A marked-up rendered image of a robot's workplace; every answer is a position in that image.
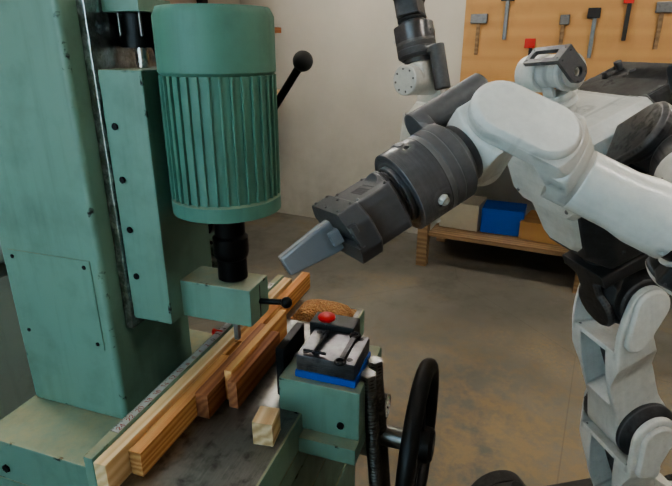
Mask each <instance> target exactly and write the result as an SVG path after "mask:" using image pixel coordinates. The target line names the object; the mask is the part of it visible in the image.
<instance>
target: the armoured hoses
mask: <svg viewBox="0 0 672 486"><path fill-rule="evenodd" d="M367 361H368V363H367V364H368V366H369V368H370V369H366V370H363V371H362V372H361V374H360V375H361V381H362V382H364V383H365V405H366V406H365V408H366V409H365V411H366V412H365V414H366V415H365V417H366V418H365V420H366V422H365V424H366V425H365V426H366V428H365V429H366V449H367V450H366V452H367V464H368V465H367V466H368V478H369V486H390V470H389V469H390V468H389V457H388V456H389V454H388V447H386V446H382V445H381V444H380V442H381V441H380V436H381V435H382V434H383V432H384V431H385V430H386V428H387V426H386V425H387V424H386V411H385V410H386V409H385V397H384V395H385V394H384V392H385V391H384V384H383V383H384V381H383V380H384V379H383V365H382V364H383V363H382V358H381V357H380V356H375V355H373V356H370V357H369V358H368V360H367Z"/></svg>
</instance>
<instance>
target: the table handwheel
mask: <svg viewBox="0 0 672 486"><path fill-rule="evenodd" d="M438 392H439V367H438V364H437V362H436V360H435V359H433V358H425V359H423V360H422V361H421V363H420V364H419V366H418V369H417V371H416V374H415V377H414V380H413V384H412V388H411V392H410V396H409V400H408V405H407V409H406V414H405V420H404V425H403V428H401V427H397V426H392V425H388V424H387V425H386V426H387V428H386V430H385V431H384V432H383V434H382V435H381V436H380V441H381V442H380V444H381V445H382V446H386V447H390V448H395V449H399V456H398V464H397V472H396V481H395V486H426V484H427V478H428V472H429V466H430V462H431V461H432V457H433V452H434V446H435V437H436V431H435V423H436V415H437V405H438Z"/></svg>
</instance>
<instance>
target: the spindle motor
mask: <svg viewBox="0 0 672 486"><path fill-rule="evenodd" d="M151 22H152V31H153V39H154V48H155V57H156V66H157V72H158V73H159V74H160V75H158V83H159V91H160V100H161V109H162V118H163V127H164V136H165V145H166V154H167V163H168V172H169V180H170V189H171V197H172V198H171V200H172V208H173V214H174V215H175V216H176V217H178V218H180V219H182V220H186V221H190V222H195V223H204V224H231V223H240V222H247V221H252V220H257V219H261V218H264V217H267V216H270V215H272V214H274V213H276V212H277V211H278V210H279V209H280V208H281V191H280V190H281V189H280V162H279V136H278V109H277V82H276V74H275V72H276V53H275V27H274V16H273V14H272V12H271V10H270V8H269V7H264V6H256V5H242V4H215V3H185V4H164V5H156V6H154V9H153V11H152V14H151Z"/></svg>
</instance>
